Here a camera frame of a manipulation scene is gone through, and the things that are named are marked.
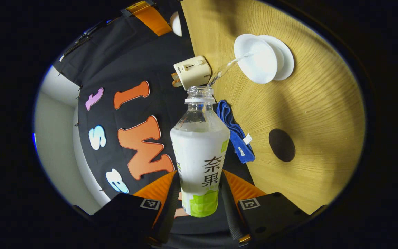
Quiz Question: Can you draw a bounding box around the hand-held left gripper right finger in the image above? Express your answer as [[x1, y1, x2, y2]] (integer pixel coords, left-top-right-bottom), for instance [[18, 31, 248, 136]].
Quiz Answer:
[[220, 169, 312, 245]]

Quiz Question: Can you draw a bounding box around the white teacup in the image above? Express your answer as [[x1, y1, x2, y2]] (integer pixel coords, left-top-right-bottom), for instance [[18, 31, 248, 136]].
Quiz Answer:
[[234, 34, 278, 84]]

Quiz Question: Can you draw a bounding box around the clear water bottle white label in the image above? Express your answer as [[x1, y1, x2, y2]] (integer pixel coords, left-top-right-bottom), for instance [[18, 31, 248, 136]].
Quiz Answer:
[[170, 86, 231, 218]]

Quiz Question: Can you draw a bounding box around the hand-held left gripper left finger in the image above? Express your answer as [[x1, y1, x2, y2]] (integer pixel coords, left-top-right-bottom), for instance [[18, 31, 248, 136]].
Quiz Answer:
[[92, 169, 182, 246]]

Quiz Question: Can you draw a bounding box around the white saucer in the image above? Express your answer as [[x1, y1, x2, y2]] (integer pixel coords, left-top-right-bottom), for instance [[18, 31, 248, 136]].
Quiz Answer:
[[259, 35, 295, 81]]

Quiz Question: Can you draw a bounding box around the black backdrop cloth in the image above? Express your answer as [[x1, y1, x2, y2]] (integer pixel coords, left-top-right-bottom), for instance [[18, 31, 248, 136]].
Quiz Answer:
[[59, 0, 255, 239]]

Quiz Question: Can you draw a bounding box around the clear water stream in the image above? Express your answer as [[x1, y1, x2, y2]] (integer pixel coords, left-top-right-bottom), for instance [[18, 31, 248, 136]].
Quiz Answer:
[[207, 51, 255, 87]]

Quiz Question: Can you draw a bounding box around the dark round coaster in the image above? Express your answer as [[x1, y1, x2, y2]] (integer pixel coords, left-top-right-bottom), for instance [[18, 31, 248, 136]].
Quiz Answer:
[[268, 129, 296, 163]]

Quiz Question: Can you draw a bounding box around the blue towel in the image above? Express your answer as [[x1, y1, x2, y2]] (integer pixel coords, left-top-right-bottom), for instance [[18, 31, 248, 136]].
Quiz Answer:
[[216, 100, 256, 164]]

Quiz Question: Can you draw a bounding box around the white toaster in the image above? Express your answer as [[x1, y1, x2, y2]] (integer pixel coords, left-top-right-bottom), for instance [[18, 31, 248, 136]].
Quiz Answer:
[[173, 56, 212, 91]]

